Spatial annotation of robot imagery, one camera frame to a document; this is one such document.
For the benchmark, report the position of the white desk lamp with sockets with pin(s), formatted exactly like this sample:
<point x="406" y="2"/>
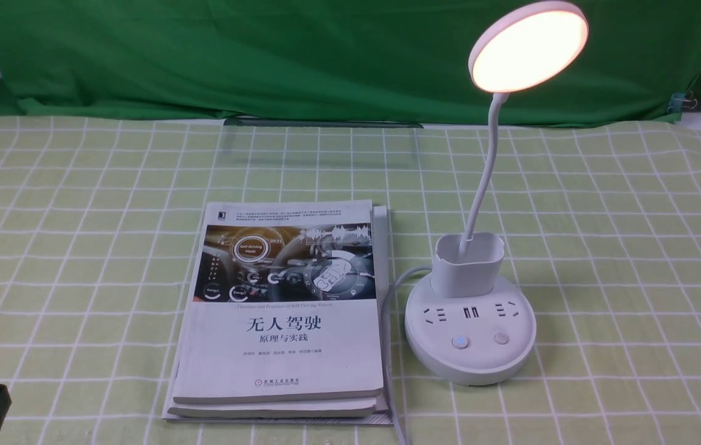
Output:
<point x="464" y="321"/>

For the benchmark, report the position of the green checkered tablecloth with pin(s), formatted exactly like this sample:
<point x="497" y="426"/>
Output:
<point x="99" y="224"/>

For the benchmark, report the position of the white self-driving textbook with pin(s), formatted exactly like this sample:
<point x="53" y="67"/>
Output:
<point x="282" y="334"/>

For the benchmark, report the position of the white book underneath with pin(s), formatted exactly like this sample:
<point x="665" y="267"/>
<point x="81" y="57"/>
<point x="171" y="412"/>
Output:
<point x="301" y="410"/>

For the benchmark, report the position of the green backdrop cloth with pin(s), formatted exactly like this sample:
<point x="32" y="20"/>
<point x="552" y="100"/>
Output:
<point x="401" y="61"/>

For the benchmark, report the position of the metal binder clip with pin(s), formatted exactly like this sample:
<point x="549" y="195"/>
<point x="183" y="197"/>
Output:
<point x="681" y="102"/>

